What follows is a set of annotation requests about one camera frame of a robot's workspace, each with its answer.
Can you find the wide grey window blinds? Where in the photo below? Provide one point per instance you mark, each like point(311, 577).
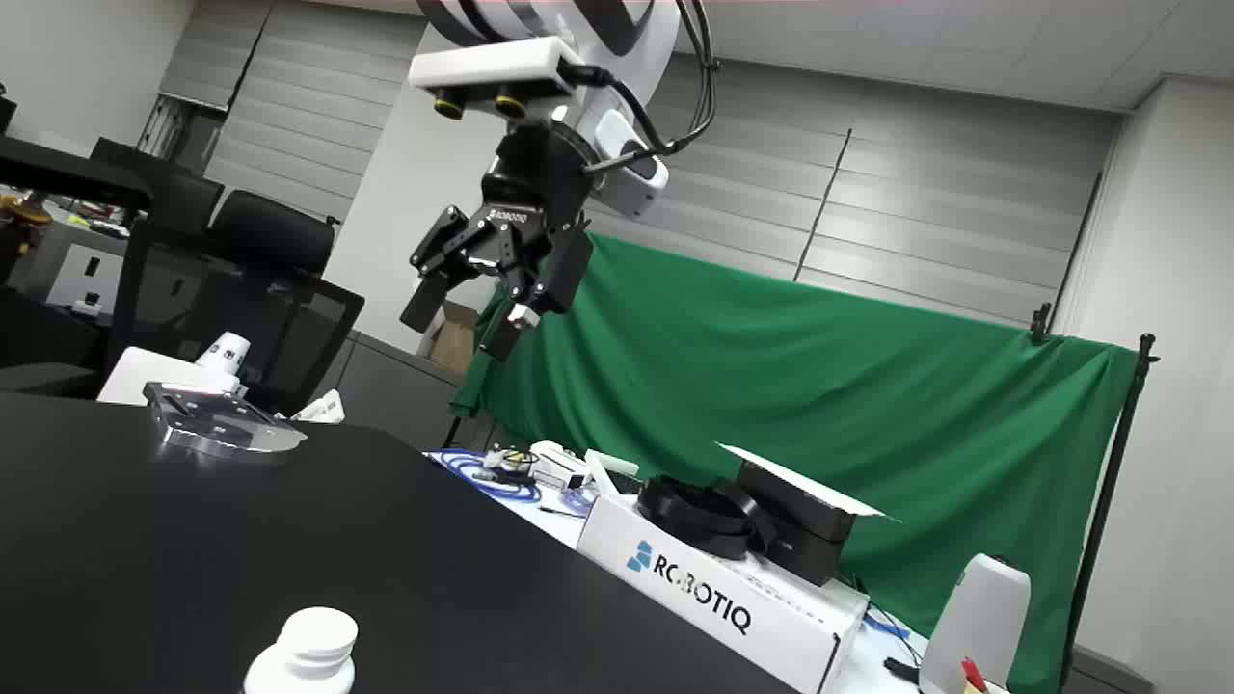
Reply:
point(926, 192)

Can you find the white rounded plastic object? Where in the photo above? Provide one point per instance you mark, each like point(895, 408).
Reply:
point(987, 617)

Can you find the black mesh office chair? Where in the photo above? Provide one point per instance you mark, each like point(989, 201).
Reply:
point(286, 315)

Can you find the white box under desk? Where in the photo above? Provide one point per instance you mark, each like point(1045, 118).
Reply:
point(84, 280)

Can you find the black box with white lid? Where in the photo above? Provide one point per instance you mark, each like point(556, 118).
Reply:
point(804, 520)

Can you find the white Robotiq cardboard box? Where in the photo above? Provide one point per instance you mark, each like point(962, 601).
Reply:
point(721, 601)

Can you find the small white device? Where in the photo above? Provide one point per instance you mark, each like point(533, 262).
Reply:
point(556, 460)

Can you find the small red object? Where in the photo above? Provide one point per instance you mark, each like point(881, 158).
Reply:
point(975, 671)

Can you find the green backdrop cloth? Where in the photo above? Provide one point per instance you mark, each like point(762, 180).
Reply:
point(834, 388)

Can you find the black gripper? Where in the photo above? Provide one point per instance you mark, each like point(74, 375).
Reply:
point(538, 173)

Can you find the blue and white mat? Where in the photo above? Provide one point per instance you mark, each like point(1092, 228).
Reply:
point(515, 485)

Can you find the narrow grey window blinds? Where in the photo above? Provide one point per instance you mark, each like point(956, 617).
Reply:
point(302, 102)

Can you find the white medicine bottle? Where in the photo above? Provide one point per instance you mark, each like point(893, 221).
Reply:
point(311, 653)

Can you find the brown cardboard box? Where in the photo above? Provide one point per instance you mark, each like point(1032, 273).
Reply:
point(452, 340)

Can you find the black backdrop stand pole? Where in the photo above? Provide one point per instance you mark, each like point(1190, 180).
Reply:
point(1118, 476)

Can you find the crumpled white paper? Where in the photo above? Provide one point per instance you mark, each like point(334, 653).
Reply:
point(321, 408)

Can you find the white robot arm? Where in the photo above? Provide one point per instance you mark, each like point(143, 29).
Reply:
point(634, 52)

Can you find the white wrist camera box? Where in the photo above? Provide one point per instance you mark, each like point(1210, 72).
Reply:
point(496, 66)

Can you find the black desk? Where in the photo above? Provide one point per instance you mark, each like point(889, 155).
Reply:
point(62, 173)

